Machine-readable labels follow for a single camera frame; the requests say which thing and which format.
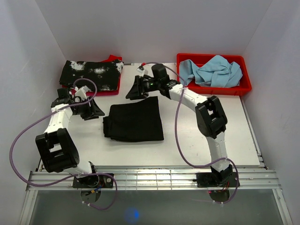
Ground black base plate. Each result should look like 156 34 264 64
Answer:
72 173 114 189
193 172 240 188

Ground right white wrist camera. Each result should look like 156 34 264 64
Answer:
136 63 148 76

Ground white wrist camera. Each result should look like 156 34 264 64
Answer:
136 63 148 76
73 86 89 103

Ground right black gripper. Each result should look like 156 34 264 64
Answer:
125 76 160 101

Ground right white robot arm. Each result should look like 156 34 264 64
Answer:
126 63 233 186

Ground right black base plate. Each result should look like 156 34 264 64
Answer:
193 172 240 188

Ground aluminium frame rail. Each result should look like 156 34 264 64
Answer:
18 89 293 225

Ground black white patterned folded trousers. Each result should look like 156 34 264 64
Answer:
59 59 124 92

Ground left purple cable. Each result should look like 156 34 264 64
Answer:
9 78 118 210

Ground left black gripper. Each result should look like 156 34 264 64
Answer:
73 96 105 121

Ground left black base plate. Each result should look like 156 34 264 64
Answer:
72 173 114 189

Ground red plastic bin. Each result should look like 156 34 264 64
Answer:
176 53 252 96

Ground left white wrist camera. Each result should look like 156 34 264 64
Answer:
73 86 89 103

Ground purple cable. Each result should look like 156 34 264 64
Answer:
9 78 118 210
142 62 240 205

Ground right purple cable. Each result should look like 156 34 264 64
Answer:
142 62 240 205

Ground magenta folded trousers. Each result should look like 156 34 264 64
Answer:
62 77 121 97

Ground light blue trousers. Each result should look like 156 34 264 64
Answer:
179 55 243 88

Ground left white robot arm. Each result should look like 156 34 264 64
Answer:
35 86 105 188

